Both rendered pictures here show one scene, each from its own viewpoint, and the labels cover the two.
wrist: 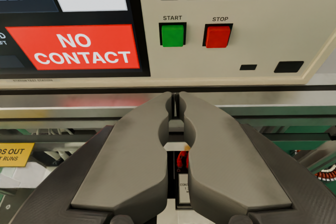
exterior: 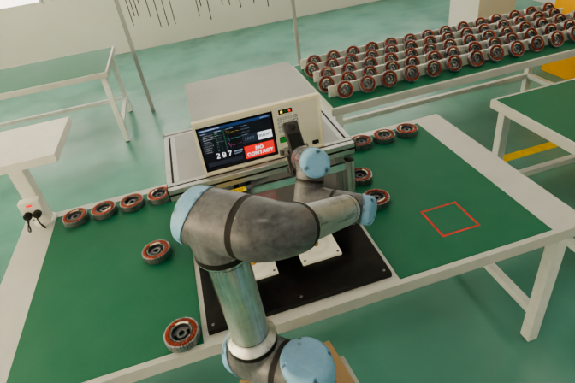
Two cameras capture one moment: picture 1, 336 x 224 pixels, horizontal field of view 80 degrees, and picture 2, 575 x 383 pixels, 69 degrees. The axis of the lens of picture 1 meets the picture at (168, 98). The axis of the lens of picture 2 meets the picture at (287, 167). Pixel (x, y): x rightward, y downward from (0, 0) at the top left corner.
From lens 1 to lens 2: 1.28 m
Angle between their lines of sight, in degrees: 22
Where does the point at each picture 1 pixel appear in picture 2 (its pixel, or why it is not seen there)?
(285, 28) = (308, 132)
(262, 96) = not seen: hidden behind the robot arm
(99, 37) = (265, 144)
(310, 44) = (317, 134)
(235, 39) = not seen: hidden behind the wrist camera
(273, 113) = not seen: hidden behind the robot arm
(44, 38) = (251, 148)
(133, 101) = (275, 162)
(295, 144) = (333, 168)
